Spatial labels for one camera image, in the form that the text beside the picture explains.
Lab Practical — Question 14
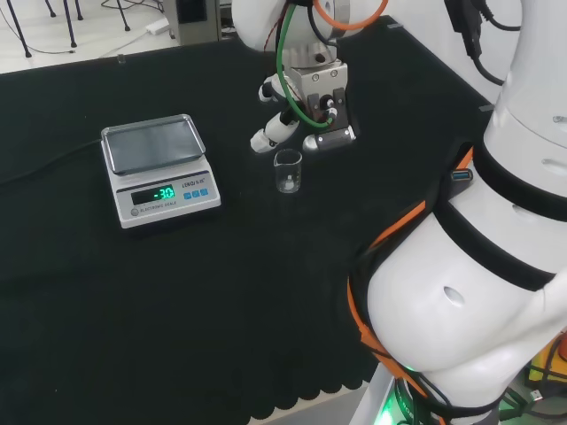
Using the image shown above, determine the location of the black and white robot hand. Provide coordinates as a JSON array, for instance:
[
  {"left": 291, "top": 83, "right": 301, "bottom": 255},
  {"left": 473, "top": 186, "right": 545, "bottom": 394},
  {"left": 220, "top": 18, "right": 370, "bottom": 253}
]
[{"left": 249, "top": 61, "right": 358, "bottom": 155}]

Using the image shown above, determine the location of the clear glass 100 ml beaker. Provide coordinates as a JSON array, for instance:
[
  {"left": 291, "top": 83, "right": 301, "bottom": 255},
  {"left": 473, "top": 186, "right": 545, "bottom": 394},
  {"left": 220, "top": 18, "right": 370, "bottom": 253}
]
[{"left": 273, "top": 149, "right": 304, "bottom": 195}]

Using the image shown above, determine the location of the grey metal cabinet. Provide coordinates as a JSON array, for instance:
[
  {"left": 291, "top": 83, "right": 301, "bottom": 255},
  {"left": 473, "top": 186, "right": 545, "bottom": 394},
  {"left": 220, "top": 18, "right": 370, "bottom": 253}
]
[{"left": 169, "top": 0, "right": 221, "bottom": 46}]

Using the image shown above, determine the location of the white electronic balance steel pan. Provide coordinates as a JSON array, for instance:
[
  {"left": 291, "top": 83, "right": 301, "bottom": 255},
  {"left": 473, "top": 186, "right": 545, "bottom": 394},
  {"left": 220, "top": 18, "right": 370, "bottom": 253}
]
[{"left": 100, "top": 113, "right": 222, "bottom": 230}]

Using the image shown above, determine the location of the black bench cloth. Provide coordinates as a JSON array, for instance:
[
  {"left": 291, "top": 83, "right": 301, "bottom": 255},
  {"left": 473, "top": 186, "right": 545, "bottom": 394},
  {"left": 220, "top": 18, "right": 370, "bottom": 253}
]
[{"left": 0, "top": 15, "right": 501, "bottom": 425}]

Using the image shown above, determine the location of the yellow stop button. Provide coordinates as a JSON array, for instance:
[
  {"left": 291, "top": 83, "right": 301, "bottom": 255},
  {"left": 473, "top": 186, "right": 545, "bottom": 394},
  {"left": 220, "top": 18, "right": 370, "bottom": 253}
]
[{"left": 528, "top": 338, "right": 567, "bottom": 383}]

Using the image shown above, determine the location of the green robot cable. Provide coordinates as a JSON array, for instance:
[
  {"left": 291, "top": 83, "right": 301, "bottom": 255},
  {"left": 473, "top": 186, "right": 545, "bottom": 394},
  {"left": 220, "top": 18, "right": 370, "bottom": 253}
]
[{"left": 276, "top": 3, "right": 338, "bottom": 131}]

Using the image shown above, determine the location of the black balance power cable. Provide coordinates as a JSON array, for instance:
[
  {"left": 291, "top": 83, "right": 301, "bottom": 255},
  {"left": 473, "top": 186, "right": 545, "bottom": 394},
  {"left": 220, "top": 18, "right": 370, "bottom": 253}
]
[{"left": 0, "top": 138, "right": 105, "bottom": 188}]

